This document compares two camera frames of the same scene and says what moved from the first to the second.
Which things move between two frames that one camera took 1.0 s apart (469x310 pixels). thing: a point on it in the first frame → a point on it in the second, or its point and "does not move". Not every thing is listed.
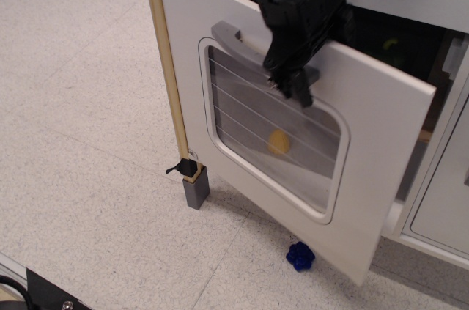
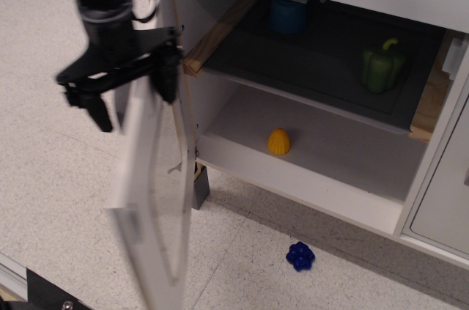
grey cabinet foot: [196, 184] does not move
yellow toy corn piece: [279, 142] does not move
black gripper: [300, 26] → [113, 45]
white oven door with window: [331, 177] → [152, 190]
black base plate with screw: [42, 294] does not move
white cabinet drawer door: [440, 214] does not move
